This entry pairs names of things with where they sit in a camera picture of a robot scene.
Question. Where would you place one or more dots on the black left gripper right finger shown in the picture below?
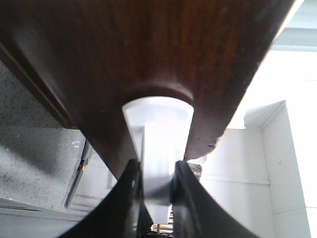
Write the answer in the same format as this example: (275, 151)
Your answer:
(196, 214)

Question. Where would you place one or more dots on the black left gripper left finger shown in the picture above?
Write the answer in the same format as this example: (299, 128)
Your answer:
(122, 214)

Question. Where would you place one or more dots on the dark wooden drawer cabinet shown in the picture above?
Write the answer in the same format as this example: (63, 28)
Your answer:
(37, 88)

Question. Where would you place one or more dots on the wooden drawer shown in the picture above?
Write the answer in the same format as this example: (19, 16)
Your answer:
(97, 55)

